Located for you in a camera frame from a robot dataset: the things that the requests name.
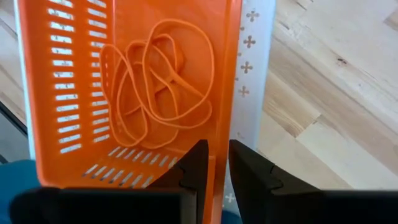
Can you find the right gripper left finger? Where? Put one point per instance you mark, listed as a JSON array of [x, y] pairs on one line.
[[192, 168]]

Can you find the teal plastic bin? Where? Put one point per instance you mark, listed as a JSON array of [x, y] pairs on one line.
[[15, 177]]

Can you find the orange rubber band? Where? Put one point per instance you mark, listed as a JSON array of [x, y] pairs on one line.
[[161, 145], [169, 35], [174, 20], [211, 110], [104, 68]]

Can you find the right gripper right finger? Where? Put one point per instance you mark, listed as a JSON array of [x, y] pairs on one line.
[[248, 174]]

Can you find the orange plastic basket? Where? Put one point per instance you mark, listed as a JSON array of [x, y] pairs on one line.
[[40, 93]]

